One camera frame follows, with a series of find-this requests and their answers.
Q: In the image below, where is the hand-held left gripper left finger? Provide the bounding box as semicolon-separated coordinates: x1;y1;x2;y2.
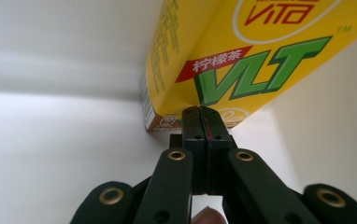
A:
169;105;210;196

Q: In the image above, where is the yellow drink carton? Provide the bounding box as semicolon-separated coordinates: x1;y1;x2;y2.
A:
139;0;357;133

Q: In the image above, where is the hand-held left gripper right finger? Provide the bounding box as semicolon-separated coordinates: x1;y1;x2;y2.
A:
199;105;239;198

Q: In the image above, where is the white plastic bin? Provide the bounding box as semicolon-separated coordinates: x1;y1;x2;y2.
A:
0;0;357;224

